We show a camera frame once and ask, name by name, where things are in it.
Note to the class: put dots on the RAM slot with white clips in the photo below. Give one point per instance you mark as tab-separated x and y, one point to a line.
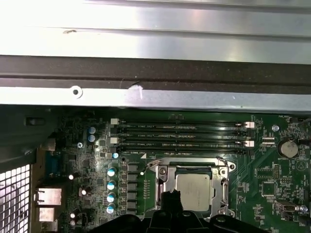
170	142
170	124

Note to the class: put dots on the black and silver PC case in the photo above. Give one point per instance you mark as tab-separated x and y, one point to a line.
170	97

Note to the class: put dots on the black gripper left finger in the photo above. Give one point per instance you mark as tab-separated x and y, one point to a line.
166	201

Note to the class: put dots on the CPU socket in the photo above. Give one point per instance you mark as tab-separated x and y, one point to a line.
162	171

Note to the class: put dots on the round silver coin battery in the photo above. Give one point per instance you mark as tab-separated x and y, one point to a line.
289	148

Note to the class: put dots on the green motherboard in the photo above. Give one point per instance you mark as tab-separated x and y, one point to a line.
255	155

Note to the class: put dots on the silver-topped CPU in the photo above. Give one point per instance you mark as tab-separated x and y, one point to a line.
196	191

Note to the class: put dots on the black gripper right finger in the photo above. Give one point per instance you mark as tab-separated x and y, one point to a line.
177	201

